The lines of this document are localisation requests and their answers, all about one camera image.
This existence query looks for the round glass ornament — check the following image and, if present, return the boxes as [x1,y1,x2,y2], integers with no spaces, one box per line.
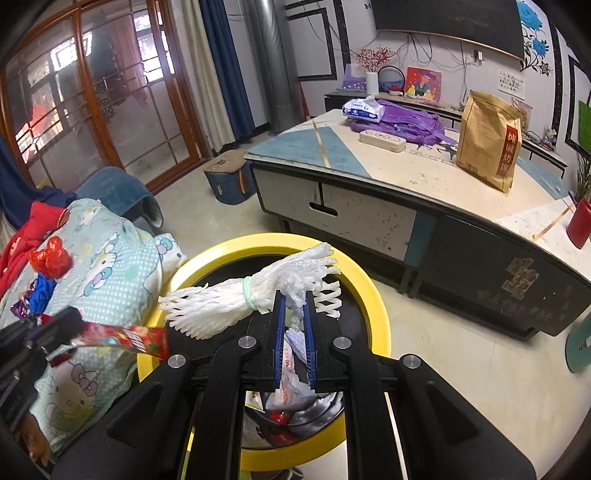
[379,66,408,95]

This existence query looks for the purple box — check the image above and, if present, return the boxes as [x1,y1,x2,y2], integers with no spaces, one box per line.
[342,65,368,90]

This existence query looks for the wooden glass sliding door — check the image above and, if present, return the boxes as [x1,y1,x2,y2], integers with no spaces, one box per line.
[0,0,208,195]

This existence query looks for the green round disc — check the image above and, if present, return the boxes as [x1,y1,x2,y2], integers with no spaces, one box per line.
[567,318,591,374]

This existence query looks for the blue and cream coffee table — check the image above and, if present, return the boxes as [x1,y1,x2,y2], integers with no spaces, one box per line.
[244,108,591,340]

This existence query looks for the wall-mounted television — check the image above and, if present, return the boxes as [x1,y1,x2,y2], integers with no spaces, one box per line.
[372,0,527,61]

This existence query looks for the dark blue storage box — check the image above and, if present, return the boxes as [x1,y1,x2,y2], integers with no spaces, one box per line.
[203,150,258,205]

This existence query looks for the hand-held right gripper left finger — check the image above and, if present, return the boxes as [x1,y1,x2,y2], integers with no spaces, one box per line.
[51,291,284,480]

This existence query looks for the tissue pack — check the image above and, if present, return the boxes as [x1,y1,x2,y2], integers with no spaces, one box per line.
[342,95,385,123]

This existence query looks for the white foam net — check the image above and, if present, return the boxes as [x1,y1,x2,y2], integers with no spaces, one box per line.
[158,242,342,340]

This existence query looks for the person's left hand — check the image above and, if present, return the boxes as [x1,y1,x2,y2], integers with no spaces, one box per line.
[11,408,54,467]

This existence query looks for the yellow round bin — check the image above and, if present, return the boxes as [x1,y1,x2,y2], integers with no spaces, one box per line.
[136,233,392,472]

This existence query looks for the blue plastic bag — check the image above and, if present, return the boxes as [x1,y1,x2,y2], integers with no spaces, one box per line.
[30,274,58,315]

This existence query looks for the red flowered blanket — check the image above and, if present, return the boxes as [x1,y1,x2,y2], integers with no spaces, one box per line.
[0,200,68,296]

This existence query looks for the blue curtain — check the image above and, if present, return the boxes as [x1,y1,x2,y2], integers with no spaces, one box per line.
[0,134,77,217]
[198,0,257,139]

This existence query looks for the white paper note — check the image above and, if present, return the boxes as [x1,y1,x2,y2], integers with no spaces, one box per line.
[498,69,527,99]

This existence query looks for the red flower pot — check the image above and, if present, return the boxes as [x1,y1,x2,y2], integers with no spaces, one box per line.
[566,152,591,250]

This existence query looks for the colourful painting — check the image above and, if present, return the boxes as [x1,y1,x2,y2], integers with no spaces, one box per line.
[405,66,443,100]

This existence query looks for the beige curtain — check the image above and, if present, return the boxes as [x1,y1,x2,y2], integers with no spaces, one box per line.
[180,0,236,151]

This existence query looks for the red candy wrapper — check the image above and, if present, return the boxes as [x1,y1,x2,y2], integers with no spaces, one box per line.
[69,323,171,361]

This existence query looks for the brown paper bag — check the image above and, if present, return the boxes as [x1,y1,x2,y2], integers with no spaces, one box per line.
[456,90,522,193]

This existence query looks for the white plastic bag red print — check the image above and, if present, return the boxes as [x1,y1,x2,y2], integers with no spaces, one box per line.
[265,328,319,411]

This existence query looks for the blue fabric cushion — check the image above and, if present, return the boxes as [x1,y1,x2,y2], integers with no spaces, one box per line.
[76,166,164,229]

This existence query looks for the purple backpack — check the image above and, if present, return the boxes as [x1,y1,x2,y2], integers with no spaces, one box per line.
[346,98,458,148]

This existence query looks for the cream power strip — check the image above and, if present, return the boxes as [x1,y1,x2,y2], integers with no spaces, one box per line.
[359,129,407,153]

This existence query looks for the white vase with red branches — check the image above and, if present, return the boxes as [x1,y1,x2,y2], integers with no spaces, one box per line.
[355,46,398,93]

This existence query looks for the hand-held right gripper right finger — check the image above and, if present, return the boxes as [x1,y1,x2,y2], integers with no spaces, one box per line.
[302,305,539,480]

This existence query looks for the small snack package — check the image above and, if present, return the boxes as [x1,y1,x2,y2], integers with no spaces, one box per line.
[512,99,534,134]

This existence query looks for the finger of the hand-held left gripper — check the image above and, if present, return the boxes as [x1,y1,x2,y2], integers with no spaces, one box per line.
[0,307,87,352]
[18,344,79,384]

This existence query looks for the silver tower air conditioner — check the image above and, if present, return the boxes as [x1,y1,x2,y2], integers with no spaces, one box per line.
[244,0,305,134]

